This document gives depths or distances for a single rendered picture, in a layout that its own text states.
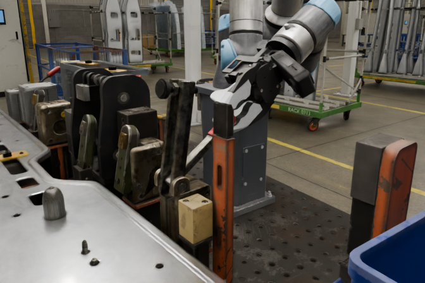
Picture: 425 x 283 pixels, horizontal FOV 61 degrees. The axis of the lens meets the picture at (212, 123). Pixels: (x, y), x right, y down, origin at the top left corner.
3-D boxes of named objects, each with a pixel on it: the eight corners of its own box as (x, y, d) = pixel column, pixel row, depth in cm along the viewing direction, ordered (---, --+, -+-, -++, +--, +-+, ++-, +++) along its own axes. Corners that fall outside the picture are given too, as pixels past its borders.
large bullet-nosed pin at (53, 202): (42, 223, 58) (37, 186, 57) (62, 216, 60) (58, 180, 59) (49, 231, 56) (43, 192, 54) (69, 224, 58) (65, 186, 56)
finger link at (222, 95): (197, 117, 63) (231, 88, 67) (219, 124, 59) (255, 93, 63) (190, 103, 62) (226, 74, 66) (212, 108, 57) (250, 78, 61)
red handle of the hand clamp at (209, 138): (157, 175, 56) (222, 108, 62) (164, 184, 57) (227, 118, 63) (172, 184, 53) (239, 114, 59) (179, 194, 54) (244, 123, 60)
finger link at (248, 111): (211, 139, 67) (240, 102, 69) (233, 146, 62) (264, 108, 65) (203, 127, 65) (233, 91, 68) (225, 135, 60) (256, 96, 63)
